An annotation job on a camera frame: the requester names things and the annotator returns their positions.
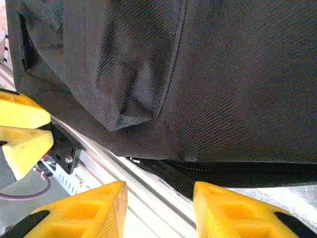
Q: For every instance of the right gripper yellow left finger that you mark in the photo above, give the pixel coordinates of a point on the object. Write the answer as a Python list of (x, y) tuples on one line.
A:
[(81, 215)]

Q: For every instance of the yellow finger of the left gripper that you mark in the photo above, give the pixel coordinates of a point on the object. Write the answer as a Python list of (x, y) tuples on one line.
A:
[(24, 148), (22, 111)]

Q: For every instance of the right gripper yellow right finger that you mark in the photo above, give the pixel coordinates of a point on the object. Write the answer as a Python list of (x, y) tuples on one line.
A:
[(235, 215)]

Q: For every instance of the black fabric backpack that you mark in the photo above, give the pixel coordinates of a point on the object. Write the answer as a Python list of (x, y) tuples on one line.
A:
[(198, 74)]

